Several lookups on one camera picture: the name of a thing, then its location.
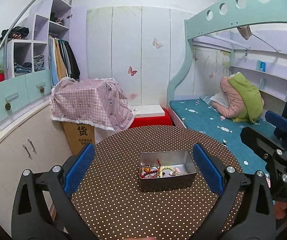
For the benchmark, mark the teal drawer unit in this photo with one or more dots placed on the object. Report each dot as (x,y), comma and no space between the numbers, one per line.
(19,95)

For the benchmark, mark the teal patterned bed mattress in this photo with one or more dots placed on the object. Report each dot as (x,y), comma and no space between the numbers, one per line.
(199,116)

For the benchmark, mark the brown cardboard box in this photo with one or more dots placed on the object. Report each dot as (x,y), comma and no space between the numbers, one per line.
(78,135)

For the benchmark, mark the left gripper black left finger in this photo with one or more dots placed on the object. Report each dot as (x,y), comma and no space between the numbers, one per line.
(31,218)

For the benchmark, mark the teal bunk bed frame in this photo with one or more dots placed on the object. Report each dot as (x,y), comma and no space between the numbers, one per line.
(224,15)

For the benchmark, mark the silver metal tin box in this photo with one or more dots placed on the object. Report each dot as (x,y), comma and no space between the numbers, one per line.
(166,171)

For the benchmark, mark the white pillow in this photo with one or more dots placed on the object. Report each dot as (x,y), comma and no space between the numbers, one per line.
(221,99)

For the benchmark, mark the person's right hand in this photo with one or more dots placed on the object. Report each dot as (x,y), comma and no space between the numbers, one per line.
(281,208)

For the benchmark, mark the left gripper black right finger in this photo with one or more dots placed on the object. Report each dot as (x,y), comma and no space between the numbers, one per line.
(244,207)

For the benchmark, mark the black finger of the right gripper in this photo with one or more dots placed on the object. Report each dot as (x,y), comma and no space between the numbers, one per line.
(276,120)

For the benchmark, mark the cream cabinet with handles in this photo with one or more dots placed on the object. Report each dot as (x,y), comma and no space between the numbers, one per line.
(37,144)

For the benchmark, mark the pink and green quilt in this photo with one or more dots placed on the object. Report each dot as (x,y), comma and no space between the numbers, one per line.
(245,103)

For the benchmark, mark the white cube shelf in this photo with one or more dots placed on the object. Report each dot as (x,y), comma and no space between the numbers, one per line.
(49,17)

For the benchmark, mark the pink checkered cloth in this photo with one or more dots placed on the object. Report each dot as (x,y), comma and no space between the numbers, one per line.
(97,102)

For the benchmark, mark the brown polka dot tablecloth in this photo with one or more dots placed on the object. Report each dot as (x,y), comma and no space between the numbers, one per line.
(111,203)

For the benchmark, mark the hanging clothes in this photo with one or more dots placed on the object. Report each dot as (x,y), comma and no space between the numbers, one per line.
(62,60)

